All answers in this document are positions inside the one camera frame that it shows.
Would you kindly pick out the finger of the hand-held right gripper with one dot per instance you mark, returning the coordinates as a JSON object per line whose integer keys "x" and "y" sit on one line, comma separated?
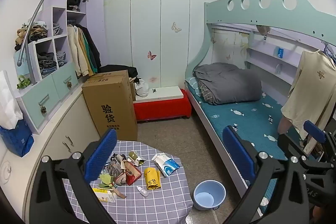
{"x": 288, "y": 144}
{"x": 313, "y": 130}

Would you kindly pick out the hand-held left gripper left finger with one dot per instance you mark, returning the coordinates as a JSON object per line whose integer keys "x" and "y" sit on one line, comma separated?
{"x": 101, "y": 153}

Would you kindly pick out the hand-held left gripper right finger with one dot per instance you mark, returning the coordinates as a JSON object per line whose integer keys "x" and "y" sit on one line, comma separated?
{"x": 239, "y": 153}

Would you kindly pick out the green wrapper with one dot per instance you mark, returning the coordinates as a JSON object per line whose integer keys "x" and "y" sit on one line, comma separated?
{"x": 134, "y": 155}

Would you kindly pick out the brown and red paper bag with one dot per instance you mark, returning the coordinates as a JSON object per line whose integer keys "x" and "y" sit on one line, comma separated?
{"x": 130, "y": 173}

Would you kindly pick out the brown strip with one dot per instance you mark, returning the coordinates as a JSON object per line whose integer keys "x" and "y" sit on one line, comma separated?
{"x": 119, "y": 192}

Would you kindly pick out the yellow white small box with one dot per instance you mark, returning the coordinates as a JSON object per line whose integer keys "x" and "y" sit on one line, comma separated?
{"x": 105, "y": 196}

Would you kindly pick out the light blue plastic bucket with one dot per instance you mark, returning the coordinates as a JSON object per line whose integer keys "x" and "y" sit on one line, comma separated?
{"x": 210, "y": 197}

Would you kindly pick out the small white bottle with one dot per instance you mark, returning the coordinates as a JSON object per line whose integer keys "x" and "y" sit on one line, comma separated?
{"x": 142, "y": 191}

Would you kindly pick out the yellow packet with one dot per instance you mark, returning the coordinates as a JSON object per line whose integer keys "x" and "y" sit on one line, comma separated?
{"x": 152, "y": 176}

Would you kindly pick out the torn blue white carton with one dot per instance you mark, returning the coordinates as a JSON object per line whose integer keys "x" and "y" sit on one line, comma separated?
{"x": 169, "y": 166}

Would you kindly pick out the person's right forearm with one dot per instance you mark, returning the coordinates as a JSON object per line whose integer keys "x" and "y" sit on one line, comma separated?
{"x": 319, "y": 216}

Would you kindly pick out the teal patterned bedsheet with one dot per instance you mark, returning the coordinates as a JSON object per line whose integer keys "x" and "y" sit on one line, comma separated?
{"x": 249, "y": 119}

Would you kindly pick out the beige hanging shirt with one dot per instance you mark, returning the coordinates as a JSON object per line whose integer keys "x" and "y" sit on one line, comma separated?
{"x": 312, "y": 92}

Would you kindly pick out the white curved cabinet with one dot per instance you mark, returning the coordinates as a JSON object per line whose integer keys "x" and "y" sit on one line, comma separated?
{"x": 76, "y": 119}

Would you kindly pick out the tall cardboard box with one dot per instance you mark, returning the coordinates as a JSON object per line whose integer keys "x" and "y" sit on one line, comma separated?
{"x": 110, "y": 108}

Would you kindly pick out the grey duvet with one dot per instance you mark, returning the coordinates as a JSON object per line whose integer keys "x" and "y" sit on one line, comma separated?
{"x": 228, "y": 82}

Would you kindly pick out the grey checkered tablecloth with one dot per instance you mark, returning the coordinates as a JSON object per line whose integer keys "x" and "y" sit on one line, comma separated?
{"x": 157, "y": 203}

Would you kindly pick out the red bench with white top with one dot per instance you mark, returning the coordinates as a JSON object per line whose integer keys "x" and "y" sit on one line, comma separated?
{"x": 162, "y": 109}

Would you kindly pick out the white plastic bag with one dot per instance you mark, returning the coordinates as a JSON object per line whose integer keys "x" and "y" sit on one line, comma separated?
{"x": 141, "y": 88}

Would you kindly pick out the large teal drawer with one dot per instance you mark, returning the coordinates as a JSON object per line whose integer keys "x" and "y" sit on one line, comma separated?
{"x": 34, "y": 108}

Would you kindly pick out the teal plaid pillow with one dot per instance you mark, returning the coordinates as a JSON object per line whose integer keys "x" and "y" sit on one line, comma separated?
{"x": 193, "y": 85}

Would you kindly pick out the small teal drawer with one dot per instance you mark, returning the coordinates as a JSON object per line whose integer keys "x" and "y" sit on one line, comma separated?
{"x": 61, "y": 78}

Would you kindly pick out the small blue box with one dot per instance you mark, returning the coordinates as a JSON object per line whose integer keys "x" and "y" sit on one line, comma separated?
{"x": 280, "y": 52}

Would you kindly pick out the blue bag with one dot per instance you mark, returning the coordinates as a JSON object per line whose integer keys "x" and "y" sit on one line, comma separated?
{"x": 15, "y": 137}

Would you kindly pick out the black clothing heap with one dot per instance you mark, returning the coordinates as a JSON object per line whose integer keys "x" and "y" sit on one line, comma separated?
{"x": 118, "y": 67}

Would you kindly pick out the faded pink sticker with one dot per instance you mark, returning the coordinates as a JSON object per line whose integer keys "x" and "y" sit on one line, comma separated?
{"x": 153, "y": 79}

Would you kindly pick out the green hanging shirt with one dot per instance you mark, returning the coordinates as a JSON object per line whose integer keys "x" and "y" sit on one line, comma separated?
{"x": 88, "y": 58}

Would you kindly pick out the black hanging jacket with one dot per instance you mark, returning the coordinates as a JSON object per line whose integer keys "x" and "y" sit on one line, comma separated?
{"x": 95, "y": 53}

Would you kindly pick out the folded jeans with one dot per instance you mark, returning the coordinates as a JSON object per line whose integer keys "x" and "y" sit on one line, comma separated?
{"x": 61, "y": 57}

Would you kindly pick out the green plastic plant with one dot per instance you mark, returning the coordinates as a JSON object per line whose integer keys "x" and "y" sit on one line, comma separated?
{"x": 23, "y": 83}

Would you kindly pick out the cream hanging jacket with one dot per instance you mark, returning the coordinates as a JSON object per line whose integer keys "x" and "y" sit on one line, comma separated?
{"x": 74, "y": 50}

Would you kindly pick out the white paper bag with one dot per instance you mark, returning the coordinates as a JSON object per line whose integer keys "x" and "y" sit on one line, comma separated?
{"x": 8, "y": 103}

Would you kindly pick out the dark folded clothes pile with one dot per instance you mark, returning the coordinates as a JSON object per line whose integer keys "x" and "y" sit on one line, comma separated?
{"x": 47, "y": 61}

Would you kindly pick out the pink butterfly sticker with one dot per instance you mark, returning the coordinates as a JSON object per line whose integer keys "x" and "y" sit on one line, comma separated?
{"x": 151, "y": 55}

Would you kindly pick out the brown cap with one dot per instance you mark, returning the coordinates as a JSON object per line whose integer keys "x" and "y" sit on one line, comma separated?
{"x": 263, "y": 29}

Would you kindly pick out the teal bunk bed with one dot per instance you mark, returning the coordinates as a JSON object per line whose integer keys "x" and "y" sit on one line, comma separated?
{"x": 262, "y": 14}

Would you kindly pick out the grey folded clothes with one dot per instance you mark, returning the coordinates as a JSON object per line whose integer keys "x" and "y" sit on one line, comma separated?
{"x": 57, "y": 29}

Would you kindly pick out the brown folded clothes pile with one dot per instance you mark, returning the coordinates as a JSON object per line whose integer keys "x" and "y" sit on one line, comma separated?
{"x": 31, "y": 32}

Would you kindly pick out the beige butterfly sticker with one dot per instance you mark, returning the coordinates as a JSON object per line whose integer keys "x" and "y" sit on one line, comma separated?
{"x": 176, "y": 27}

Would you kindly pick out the black folded clothes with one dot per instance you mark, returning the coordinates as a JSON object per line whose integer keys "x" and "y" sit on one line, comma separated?
{"x": 73, "y": 2}

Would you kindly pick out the grey metal handrail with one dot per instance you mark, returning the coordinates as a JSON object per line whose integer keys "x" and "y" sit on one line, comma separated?
{"x": 42, "y": 3}

